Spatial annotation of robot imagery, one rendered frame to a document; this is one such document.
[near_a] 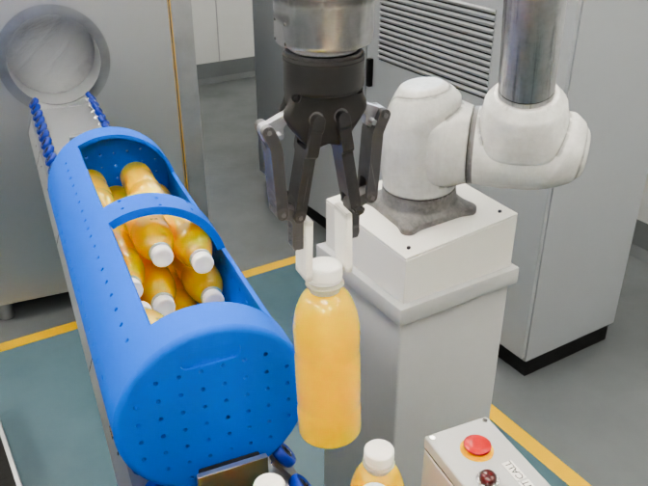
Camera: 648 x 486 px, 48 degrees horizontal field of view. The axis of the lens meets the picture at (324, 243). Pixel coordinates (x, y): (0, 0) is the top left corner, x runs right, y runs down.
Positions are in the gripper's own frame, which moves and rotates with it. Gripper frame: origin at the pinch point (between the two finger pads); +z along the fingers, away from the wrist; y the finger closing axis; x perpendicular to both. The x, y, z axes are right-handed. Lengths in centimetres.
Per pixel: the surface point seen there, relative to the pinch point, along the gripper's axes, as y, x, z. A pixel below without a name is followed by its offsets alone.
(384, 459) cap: -7.2, 2.2, 31.5
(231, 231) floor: -67, -273, 145
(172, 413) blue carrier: 14.9, -18.0, 32.4
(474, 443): -19.9, 3.6, 32.4
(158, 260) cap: 8, -54, 29
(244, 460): 7.0, -11.4, 38.3
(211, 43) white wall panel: -140, -554, 116
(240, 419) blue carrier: 5.4, -18.0, 37.1
